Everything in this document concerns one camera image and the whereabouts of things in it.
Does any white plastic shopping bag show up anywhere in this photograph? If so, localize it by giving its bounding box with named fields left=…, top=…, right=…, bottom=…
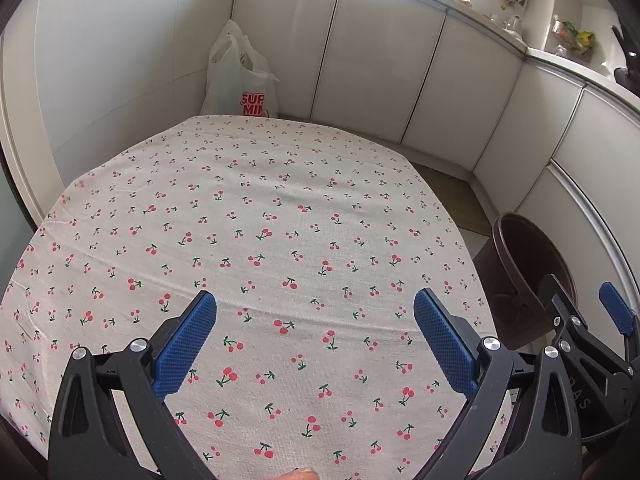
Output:
left=200, top=20, right=280, bottom=120

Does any yellow snack bag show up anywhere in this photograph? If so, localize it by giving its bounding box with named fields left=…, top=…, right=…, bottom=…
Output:
left=575, top=30, right=598, bottom=61

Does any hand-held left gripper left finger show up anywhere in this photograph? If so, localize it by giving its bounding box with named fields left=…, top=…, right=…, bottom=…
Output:
left=47, top=290, right=218, bottom=480

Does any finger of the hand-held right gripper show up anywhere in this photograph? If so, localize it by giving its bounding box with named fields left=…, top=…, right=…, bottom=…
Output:
left=537, top=274, right=633, bottom=376
left=599, top=281, right=640, bottom=361

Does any brown plastic trash bin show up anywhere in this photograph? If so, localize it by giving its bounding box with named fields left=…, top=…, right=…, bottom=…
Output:
left=472, top=212, right=578, bottom=351

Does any red green snack bag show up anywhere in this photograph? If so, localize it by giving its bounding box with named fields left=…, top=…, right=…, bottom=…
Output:
left=552, top=17, right=581, bottom=51

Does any white kitchen countertop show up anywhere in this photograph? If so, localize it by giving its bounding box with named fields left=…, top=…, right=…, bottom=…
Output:
left=237, top=0, right=640, bottom=96

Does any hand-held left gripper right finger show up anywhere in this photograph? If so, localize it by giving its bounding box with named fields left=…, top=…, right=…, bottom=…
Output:
left=414, top=287, right=586, bottom=480

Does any person's left hand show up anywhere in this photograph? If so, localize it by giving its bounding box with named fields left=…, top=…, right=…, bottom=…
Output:
left=267, top=467, right=321, bottom=480

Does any white kitchen cabinet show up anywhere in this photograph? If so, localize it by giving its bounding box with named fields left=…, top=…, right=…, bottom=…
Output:
left=230, top=0, right=640, bottom=311

